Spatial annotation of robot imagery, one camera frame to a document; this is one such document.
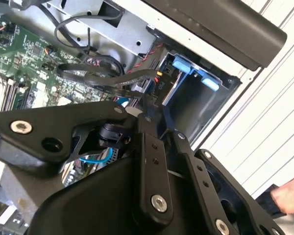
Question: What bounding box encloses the hard disk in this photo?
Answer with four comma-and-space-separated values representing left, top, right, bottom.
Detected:
161, 55, 221, 107

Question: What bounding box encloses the person's hand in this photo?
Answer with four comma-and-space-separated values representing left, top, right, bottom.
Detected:
270, 171, 294, 216

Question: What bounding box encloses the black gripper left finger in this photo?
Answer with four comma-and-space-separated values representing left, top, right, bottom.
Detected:
0, 96, 174, 225

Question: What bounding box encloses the blue data wire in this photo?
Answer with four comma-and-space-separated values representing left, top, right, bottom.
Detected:
78, 96, 131, 165

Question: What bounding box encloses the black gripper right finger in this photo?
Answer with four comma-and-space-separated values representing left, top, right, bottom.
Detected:
161, 104, 285, 235

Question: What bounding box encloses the black power wire with connector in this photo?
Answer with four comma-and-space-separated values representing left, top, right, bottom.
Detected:
84, 70, 174, 99

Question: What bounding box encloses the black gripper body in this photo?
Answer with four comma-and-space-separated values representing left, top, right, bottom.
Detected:
26, 151, 213, 235

